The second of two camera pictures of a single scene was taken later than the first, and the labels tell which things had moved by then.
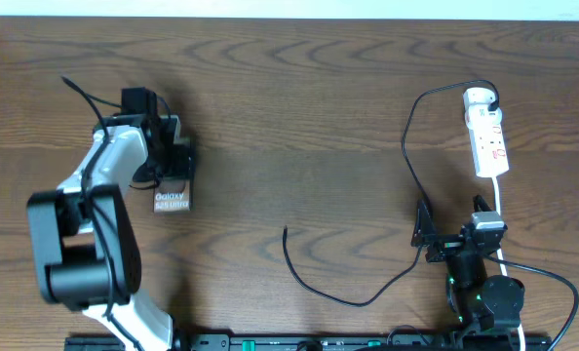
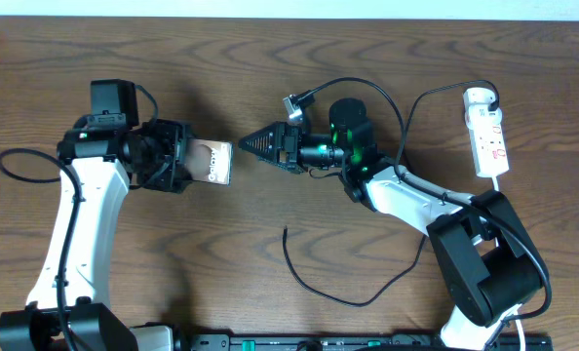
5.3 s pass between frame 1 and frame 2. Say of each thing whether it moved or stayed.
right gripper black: moved
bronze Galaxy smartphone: moved
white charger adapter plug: stayed
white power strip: stayed
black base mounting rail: stayed
